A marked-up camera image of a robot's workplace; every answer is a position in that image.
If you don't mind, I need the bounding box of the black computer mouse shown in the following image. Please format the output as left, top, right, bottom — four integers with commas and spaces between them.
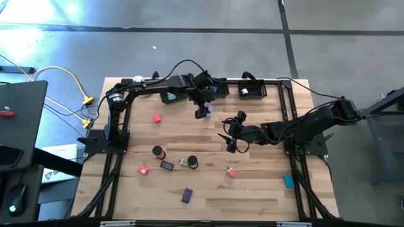
6, 183, 28, 218

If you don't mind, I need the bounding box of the black hourglass green sand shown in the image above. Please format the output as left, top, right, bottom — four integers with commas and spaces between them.
186, 154, 199, 170

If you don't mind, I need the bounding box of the silver metal bracket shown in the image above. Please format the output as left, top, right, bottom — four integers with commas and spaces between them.
276, 221, 314, 227
99, 220, 137, 227

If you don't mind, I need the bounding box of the black glossy device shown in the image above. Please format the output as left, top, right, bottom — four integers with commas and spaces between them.
0, 144, 25, 168

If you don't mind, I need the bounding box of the black floor bar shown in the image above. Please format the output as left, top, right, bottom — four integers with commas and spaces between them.
0, 65, 35, 74

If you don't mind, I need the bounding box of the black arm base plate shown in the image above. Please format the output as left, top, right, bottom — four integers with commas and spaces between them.
283, 131, 335, 156
77, 129, 131, 155

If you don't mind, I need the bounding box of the plain purple timer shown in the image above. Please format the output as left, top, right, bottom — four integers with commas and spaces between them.
181, 187, 194, 204

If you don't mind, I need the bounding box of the teal rectangular timer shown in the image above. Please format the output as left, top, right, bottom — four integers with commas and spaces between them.
282, 173, 295, 190

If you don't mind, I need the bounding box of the red-handled screwdriver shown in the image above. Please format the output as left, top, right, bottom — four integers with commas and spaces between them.
0, 94, 20, 119

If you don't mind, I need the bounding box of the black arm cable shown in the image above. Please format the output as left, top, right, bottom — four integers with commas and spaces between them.
276, 77, 343, 100

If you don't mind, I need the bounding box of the black aluminium table frame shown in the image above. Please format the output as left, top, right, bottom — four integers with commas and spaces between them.
71, 77, 340, 221

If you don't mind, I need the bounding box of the black hourglass red sand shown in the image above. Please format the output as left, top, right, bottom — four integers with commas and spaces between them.
151, 144, 167, 160

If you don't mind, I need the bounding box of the purple hourglass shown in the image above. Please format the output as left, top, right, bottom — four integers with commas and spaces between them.
204, 103, 215, 120

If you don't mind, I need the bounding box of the yellow extension cable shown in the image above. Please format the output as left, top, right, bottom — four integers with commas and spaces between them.
28, 65, 95, 107
0, 53, 93, 129

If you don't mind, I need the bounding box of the purple timer with display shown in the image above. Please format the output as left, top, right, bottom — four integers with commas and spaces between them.
159, 160, 175, 172

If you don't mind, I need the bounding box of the black plastic basket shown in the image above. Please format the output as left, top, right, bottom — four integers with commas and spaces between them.
208, 78, 230, 99
159, 84, 192, 105
237, 79, 268, 100

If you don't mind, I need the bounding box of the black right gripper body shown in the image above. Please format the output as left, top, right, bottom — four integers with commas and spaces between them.
226, 110, 263, 154

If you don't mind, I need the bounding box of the white printed box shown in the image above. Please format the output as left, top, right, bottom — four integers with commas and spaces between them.
40, 143, 80, 184

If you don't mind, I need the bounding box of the grey metal cart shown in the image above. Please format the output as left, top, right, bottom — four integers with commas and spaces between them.
361, 86, 404, 185

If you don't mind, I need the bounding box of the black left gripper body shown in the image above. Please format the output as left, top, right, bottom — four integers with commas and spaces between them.
189, 71, 219, 120

